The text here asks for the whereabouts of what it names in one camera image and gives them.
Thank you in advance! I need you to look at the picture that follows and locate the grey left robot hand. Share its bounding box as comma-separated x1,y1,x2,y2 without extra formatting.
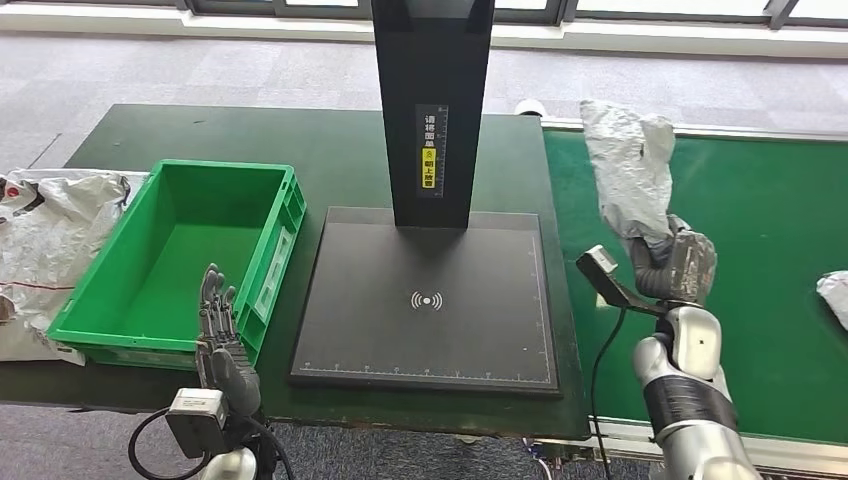
195,263,263,419

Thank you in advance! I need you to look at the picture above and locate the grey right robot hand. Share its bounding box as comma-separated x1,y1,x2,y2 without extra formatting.
627,215,719,307

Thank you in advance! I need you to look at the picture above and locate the plain grey white parcel bag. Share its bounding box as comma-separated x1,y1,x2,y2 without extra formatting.
579,99,677,250

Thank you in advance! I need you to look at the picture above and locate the long white red-print parcel bag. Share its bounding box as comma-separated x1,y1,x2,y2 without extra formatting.
816,270,848,333

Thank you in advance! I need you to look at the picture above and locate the green conveyor belt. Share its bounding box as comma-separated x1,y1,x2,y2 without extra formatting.
541,129,848,446

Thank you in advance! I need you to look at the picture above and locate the black inbound scanner machine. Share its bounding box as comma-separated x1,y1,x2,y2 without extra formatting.
289,0,563,400

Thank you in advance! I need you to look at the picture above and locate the green plastic crate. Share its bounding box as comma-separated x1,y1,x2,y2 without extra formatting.
47,158,308,369

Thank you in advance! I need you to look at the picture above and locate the white window sill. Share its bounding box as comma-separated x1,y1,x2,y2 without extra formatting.
0,5,848,62

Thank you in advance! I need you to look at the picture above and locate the dark green table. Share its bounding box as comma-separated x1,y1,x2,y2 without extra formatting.
0,103,592,440

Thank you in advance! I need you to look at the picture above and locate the yellow and black label strip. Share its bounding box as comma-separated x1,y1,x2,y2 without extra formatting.
415,103,450,199

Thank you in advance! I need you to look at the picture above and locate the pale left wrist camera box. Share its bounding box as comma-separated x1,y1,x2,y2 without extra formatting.
165,388,230,458

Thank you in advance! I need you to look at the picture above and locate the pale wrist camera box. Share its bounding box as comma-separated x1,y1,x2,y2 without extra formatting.
574,245,667,318
165,388,230,458

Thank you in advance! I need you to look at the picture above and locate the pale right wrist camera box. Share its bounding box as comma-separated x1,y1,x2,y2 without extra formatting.
574,245,667,318

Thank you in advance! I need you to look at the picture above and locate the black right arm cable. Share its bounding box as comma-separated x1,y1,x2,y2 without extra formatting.
588,307,627,480

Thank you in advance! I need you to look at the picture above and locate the aluminium conveyor frame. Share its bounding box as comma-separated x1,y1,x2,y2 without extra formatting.
523,117,848,480

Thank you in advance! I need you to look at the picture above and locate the thin pale cable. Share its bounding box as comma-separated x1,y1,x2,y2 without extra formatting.
523,438,554,480

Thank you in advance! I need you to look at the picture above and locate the dark window frame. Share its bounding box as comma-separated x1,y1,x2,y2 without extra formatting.
0,0,848,31

